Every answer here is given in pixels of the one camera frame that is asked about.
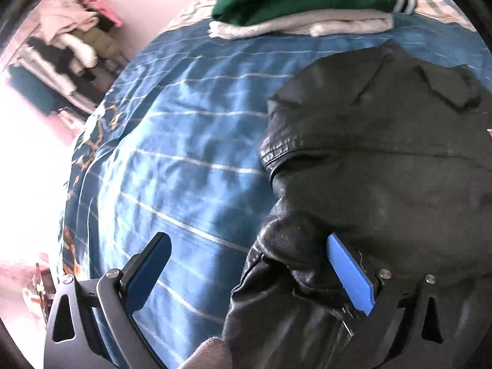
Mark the pile of hanging clothes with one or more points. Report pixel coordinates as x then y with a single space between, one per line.
73 46

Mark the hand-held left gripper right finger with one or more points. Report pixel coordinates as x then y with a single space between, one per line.
348 271

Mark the white folded garment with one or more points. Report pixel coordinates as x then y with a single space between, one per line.
307 27

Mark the blue striped bed sheet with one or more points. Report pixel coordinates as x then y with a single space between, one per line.
184 153

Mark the black leather jacket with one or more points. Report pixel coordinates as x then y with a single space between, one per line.
369 200

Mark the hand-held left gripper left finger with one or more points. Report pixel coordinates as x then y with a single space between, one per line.
148 267

